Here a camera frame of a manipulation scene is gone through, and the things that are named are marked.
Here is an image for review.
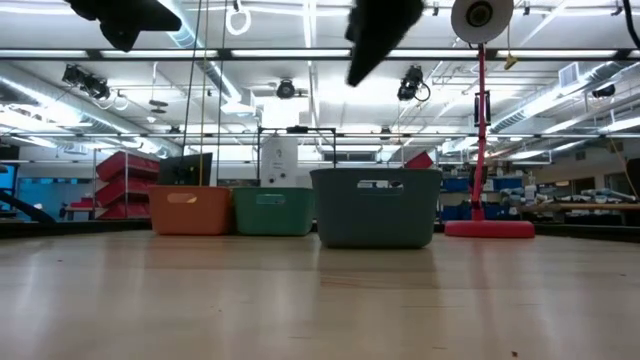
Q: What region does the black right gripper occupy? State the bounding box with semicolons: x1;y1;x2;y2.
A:
343;0;426;88

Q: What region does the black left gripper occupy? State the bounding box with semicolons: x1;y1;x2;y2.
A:
64;0;184;54

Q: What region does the dark teal plastic bin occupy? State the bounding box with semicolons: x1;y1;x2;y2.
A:
309;167;444;250

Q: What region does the orange plastic bin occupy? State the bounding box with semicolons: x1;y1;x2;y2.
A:
147;185;233;237

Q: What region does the light teal plastic bin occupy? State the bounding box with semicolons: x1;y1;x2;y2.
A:
232;186;315;237

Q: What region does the tilted red storage bin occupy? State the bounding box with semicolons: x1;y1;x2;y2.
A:
403;150;435;170

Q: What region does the black background monitor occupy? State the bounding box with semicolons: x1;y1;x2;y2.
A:
156;152;215;188

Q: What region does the red desk lamp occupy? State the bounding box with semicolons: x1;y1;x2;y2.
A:
443;0;536;240

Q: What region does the blue storage bin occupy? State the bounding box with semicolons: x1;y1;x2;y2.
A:
442;177;524;194

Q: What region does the blue lit screen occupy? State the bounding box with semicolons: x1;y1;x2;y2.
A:
0;164;19;199

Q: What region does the wooden workbench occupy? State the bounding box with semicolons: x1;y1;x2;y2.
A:
519;201;640;212

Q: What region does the white hanging ring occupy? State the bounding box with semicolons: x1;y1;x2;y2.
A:
224;5;253;37

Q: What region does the yellow hanging cord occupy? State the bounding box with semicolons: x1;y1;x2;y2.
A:
197;9;207;188

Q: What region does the thick black cable bundle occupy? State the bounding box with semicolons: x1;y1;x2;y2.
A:
0;191;57;225

